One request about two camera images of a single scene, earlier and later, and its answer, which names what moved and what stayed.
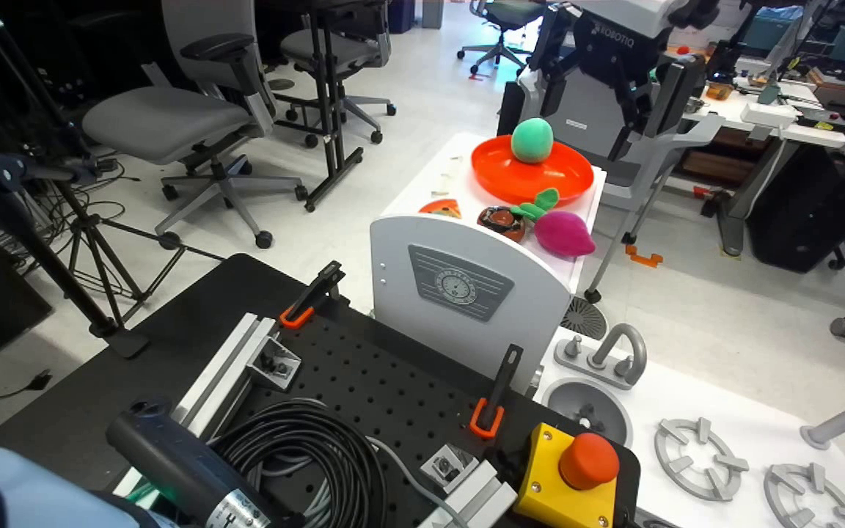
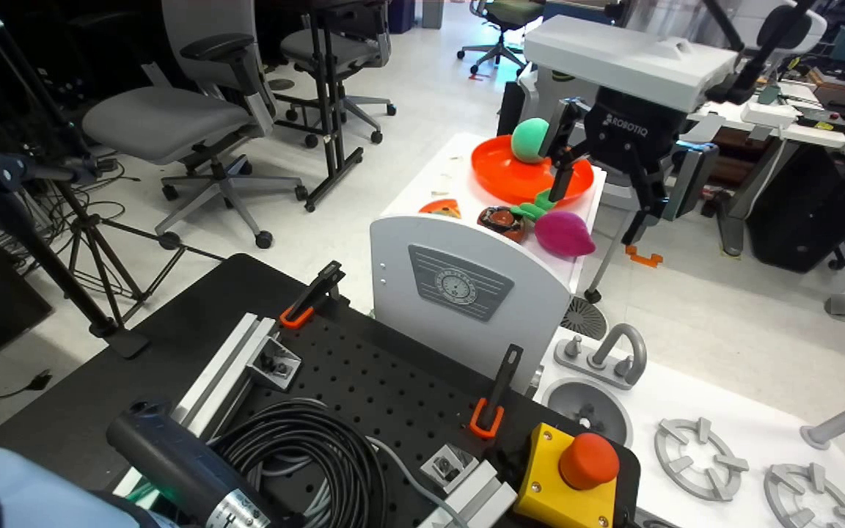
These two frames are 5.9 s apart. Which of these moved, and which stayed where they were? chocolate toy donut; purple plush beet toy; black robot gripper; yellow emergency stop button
Moved: black robot gripper
Stayed: chocolate toy donut; purple plush beet toy; yellow emergency stop button
